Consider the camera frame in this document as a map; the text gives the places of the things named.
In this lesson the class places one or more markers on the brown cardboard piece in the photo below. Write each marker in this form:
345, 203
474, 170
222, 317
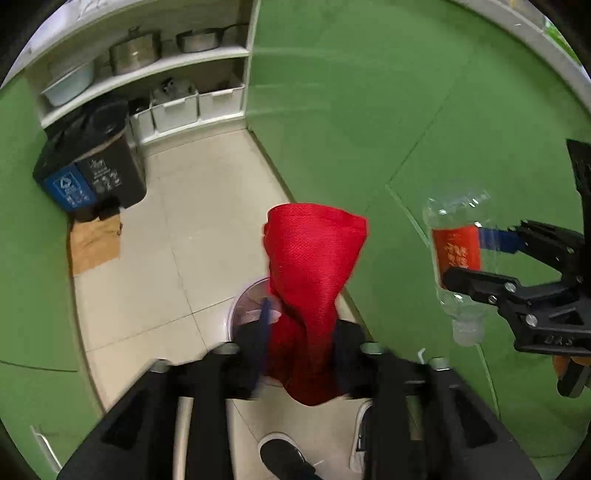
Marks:
94, 244

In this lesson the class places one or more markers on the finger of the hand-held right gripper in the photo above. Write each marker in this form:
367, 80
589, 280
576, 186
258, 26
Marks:
475, 282
501, 240

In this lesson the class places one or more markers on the clear plastic bottle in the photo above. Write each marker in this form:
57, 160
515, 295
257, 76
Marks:
455, 249

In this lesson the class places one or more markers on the red mesh bag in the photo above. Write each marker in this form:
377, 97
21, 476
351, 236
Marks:
314, 258

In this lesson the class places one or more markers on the steel pot with lid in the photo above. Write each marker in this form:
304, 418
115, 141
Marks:
134, 53

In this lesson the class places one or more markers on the light blue basin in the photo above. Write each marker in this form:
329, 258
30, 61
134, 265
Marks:
69, 85

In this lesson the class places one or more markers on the person's right hand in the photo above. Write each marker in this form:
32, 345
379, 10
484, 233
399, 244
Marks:
561, 364

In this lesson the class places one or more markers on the black shoe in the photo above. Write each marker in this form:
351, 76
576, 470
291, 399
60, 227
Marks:
284, 457

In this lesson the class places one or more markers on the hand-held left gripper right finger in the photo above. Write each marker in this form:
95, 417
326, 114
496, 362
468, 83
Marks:
344, 355

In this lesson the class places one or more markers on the pink round trash bin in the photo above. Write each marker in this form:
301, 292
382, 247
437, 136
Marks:
244, 304

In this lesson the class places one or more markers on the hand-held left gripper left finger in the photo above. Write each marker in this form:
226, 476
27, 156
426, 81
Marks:
265, 337

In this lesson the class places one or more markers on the black and blue waste bin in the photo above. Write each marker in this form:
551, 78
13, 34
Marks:
106, 157

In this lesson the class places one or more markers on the steel pan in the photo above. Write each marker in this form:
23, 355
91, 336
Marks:
198, 40

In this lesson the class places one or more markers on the white storage bin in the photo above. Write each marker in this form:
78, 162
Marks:
141, 127
221, 104
175, 115

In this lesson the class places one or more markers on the white open shelf unit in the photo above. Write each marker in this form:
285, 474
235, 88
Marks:
194, 57

